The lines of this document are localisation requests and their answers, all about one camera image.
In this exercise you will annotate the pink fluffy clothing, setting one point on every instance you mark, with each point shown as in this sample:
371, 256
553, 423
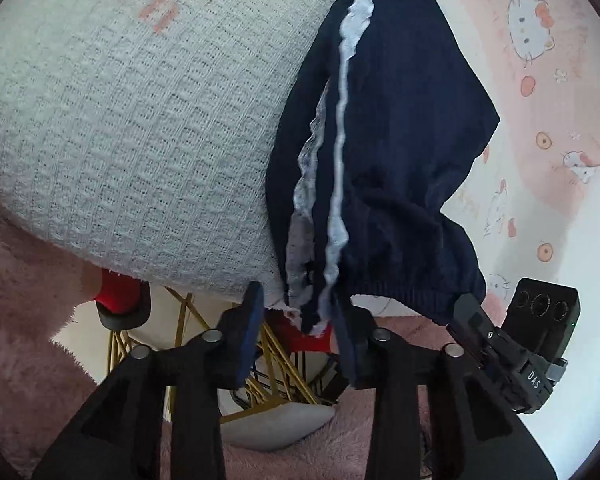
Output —
25, 310

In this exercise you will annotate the grey round base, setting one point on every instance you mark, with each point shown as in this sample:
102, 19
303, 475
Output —
275, 425

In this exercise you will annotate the pink white printed blanket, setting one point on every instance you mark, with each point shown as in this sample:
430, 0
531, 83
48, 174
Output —
130, 135

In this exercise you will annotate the navy striped shorts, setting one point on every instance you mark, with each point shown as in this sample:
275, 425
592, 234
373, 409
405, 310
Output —
405, 135

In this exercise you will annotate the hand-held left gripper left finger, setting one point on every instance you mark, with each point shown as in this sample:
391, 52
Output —
250, 332

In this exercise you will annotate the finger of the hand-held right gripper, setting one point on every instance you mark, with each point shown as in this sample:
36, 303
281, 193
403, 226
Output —
485, 330

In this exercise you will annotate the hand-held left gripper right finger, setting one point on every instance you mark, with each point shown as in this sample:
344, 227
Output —
347, 355

